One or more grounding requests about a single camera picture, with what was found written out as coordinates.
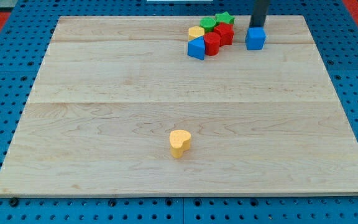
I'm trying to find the yellow heart block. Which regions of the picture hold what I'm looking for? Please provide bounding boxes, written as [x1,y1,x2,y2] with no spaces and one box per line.
[169,129,191,159]

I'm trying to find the blue triangle block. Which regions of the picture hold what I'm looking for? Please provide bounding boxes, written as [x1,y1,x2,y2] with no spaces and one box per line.
[187,36,205,60]

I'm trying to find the green star block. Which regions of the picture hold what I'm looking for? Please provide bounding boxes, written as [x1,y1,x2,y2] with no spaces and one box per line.
[215,11,235,25]

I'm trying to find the green cylinder block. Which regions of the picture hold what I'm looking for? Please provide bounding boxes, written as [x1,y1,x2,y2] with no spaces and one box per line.
[200,17,216,34]

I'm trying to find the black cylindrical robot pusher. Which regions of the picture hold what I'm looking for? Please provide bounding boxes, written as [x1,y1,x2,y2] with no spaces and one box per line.
[249,0,270,27]

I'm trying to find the red star block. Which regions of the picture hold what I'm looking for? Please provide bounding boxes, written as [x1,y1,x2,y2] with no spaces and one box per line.
[213,22,234,47]

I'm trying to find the blue cube block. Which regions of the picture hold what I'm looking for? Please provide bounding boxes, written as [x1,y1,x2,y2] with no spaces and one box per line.
[245,27,266,50]

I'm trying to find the light wooden board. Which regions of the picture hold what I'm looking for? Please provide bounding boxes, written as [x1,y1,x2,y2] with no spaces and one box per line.
[0,16,358,198]

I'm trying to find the red cylinder block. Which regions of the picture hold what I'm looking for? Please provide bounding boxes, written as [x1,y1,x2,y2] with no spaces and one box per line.
[203,32,221,56]

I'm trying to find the yellow pentagon block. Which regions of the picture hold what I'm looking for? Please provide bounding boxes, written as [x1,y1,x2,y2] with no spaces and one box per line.
[188,26,204,41]

